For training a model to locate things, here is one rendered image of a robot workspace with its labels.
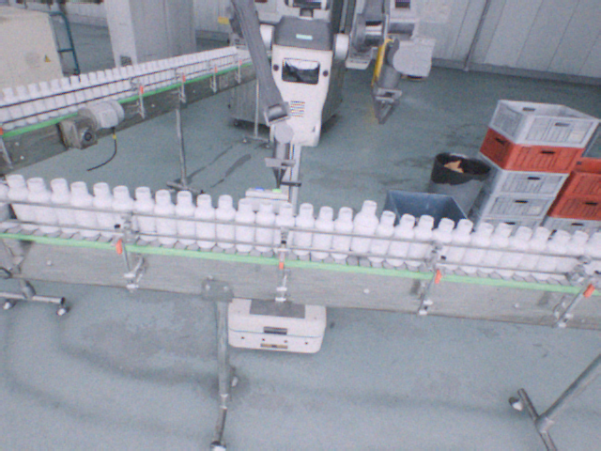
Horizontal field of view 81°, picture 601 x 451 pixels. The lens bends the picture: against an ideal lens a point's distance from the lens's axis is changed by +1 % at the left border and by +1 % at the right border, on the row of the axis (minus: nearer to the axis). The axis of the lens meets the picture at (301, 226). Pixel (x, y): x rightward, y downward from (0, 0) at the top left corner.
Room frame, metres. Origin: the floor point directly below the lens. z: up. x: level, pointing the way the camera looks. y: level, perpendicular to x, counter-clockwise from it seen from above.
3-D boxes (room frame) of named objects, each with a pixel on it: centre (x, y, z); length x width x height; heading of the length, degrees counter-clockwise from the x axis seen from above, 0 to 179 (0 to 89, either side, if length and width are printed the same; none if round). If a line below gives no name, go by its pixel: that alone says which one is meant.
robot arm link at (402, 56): (1.00, -0.19, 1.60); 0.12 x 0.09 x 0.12; 5
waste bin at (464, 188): (2.79, -1.26, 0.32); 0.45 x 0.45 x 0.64
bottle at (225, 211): (0.87, 0.23, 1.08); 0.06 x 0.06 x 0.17
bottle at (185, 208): (0.86, 0.35, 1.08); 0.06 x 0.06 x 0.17
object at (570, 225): (3.05, -2.49, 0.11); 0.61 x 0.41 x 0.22; 96
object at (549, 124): (2.92, -1.80, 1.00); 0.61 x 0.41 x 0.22; 100
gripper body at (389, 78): (1.04, -0.19, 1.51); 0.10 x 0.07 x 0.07; 2
